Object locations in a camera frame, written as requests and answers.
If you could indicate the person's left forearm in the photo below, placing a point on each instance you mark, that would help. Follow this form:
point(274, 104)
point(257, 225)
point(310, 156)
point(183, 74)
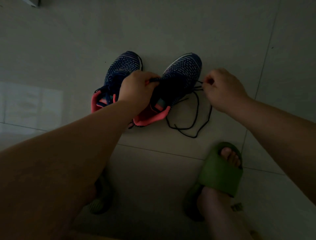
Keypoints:
point(56, 173)

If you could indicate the blue knit sneaker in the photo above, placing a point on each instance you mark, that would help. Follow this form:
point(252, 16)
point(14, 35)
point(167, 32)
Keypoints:
point(123, 64)
point(182, 69)

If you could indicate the person's right hand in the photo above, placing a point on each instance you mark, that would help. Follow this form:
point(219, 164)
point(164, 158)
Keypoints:
point(224, 94)

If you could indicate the green foam slipper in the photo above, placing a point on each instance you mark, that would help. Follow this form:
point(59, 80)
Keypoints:
point(102, 200)
point(217, 173)

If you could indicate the white metal shoe rack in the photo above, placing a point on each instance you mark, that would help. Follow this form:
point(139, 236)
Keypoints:
point(32, 2)

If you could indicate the person's left hand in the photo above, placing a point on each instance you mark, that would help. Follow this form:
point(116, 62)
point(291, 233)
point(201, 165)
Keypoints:
point(137, 91)

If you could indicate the person's right leg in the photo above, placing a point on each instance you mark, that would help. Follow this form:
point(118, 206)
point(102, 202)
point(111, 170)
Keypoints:
point(217, 212)

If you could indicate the person's right forearm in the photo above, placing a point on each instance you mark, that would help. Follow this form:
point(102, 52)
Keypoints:
point(279, 141)

